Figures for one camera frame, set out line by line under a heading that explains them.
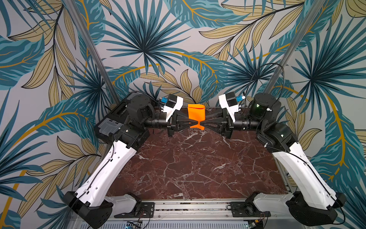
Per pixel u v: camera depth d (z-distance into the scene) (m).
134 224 0.72
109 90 1.05
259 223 0.72
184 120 0.48
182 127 0.50
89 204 0.36
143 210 0.73
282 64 0.91
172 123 0.45
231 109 0.42
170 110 0.44
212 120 0.46
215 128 0.48
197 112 0.45
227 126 0.44
